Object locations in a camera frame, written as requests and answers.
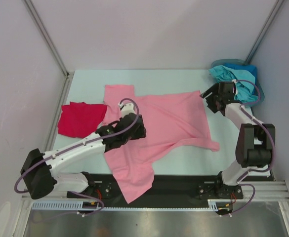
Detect light blue t shirt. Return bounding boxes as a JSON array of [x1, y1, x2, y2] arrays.
[[209, 64, 259, 106]]

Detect slotted cable duct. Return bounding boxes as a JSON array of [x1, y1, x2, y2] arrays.
[[31, 200, 228, 212]]

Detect left aluminium frame post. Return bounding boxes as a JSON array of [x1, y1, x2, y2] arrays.
[[22, 0, 70, 78]]

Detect purple cable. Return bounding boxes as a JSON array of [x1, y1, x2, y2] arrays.
[[14, 98, 140, 194], [235, 79, 276, 185]]

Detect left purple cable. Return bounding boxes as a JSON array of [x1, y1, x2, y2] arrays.
[[14, 98, 140, 194]]

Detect teal plastic basket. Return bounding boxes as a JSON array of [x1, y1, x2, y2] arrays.
[[210, 59, 265, 107]]

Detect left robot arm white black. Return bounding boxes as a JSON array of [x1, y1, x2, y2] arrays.
[[21, 113, 146, 200]]

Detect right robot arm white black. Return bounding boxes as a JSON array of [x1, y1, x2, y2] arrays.
[[200, 82, 276, 198]]

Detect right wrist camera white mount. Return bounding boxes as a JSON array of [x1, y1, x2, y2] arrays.
[[232, 79, 238, 95]]

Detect aluminium frame post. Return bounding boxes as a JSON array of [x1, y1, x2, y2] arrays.
[[245, 0, 287, 64], [22, 0, 70, 78]]

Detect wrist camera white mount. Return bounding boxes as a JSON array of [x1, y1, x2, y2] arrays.
[[119, 103, 136, 118], [232, 79, 238, 95]]

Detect right aluminium frame post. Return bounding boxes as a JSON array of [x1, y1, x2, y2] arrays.
[[245, 0, 287, 64]]

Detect pink t shirt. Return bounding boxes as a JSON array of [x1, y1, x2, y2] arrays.
[[103, 85, 220, 203]]

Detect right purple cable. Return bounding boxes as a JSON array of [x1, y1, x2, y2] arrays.
[[235, 79, 276, 185]]

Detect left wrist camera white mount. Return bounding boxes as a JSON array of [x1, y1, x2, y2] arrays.
[[119, 103, 136, 118]]

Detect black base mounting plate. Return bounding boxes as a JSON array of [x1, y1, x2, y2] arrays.
[[66, 173, 244, 208]]

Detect red folded t shirt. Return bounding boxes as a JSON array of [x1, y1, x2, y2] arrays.
[[57, 102, 107, 138]]

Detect dark blue t shirt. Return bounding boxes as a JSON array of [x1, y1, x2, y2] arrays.
[[223, 63, 257, 96]]

